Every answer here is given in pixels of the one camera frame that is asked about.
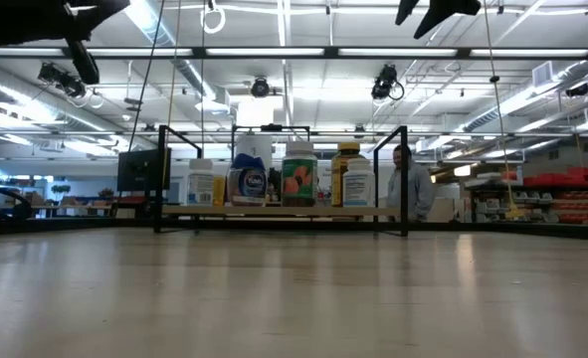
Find wooden shelf black metal frame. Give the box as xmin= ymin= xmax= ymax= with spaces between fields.
xmin=152 ymin=124 xmax=410 ymax=239

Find person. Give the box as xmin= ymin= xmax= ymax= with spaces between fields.
xmin=385 ymin=144 xmax=437 ymax=224

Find black aluminium table frame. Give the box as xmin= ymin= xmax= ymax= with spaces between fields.
xmin=0 ymin=217 xmax=588 ymax=244

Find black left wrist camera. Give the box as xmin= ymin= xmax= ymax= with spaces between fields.
xmin=66 ymin=38 xmax=101 ymax=87

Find black monitor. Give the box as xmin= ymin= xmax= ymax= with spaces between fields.
xmin=116 ymin=147 xmax=172 ymax=193

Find Tums jar blue lid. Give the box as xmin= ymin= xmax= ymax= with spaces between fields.
xmin=225 ymin=153 xmax=270 ymax=208

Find black hanging cable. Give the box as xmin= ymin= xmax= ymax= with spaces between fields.
xmin=126 ymin=0 xmax=166 ymax=153

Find brown bottle yellow cap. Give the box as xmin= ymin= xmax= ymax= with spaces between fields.
xmin=330 ymin=141 xmax=365 ymax=208

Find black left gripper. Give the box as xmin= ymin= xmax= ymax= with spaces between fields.
xmin=0 ymin=0 xmax=131 ymax=51

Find white bottle yellow striped label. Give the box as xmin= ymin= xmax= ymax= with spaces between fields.
xmin=187 ymin=158 xmax=216 ymax=207

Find white hanging ring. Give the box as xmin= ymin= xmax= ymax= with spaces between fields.
xmin=200 ymin=0 xmax=228 ymax=36

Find black background rig frame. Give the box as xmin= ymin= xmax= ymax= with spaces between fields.
xmin=230 ymin=122 xmax=313 ymax=165

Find clear bottle peach green label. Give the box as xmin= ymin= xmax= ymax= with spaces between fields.
xmin=280 ymin=140 xmax=319 ymax=208

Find black overhead light beam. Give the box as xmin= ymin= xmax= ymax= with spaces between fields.
xmin=0 ymin=46 xmax=588 ymax=62

